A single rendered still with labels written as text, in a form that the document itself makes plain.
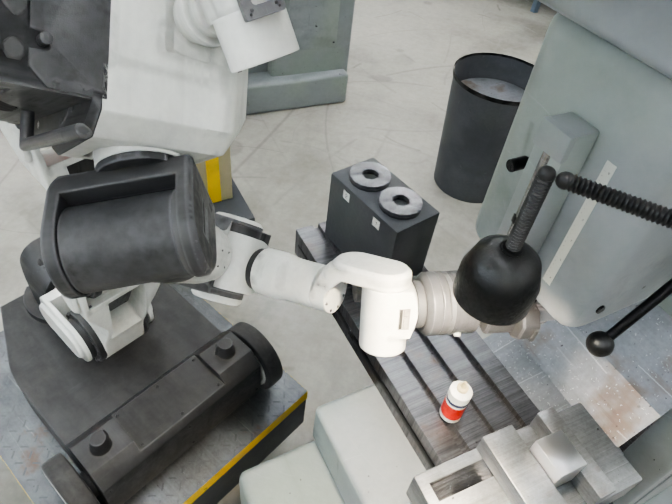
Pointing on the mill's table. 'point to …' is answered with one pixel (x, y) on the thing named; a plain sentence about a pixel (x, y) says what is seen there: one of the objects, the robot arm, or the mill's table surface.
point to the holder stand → (379, 215)
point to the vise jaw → (517, 469)
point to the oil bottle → (456, 401)
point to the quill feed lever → (599, 340)
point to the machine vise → (603, 491)
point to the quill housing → (563, 28)
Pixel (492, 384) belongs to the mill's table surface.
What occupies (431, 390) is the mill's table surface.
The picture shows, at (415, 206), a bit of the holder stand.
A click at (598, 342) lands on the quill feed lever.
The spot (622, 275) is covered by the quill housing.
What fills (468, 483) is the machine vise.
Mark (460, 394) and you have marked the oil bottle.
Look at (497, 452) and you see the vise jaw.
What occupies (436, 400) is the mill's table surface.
